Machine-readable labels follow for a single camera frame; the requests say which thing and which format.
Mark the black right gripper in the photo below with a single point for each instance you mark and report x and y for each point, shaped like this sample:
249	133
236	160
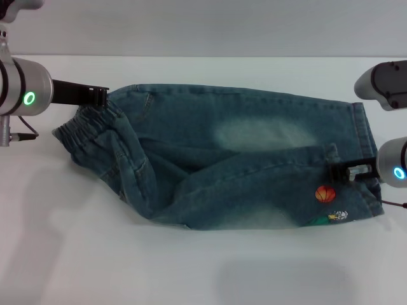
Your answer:
365	161

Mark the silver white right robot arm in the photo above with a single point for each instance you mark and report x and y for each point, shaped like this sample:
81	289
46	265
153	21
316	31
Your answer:
391	82

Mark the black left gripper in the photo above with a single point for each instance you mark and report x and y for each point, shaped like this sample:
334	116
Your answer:
71	92

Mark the silver right wrist connector plug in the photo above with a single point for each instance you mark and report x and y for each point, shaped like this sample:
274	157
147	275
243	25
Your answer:
357	171

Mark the blue denim shorts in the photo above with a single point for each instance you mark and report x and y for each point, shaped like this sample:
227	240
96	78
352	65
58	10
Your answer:
206	152

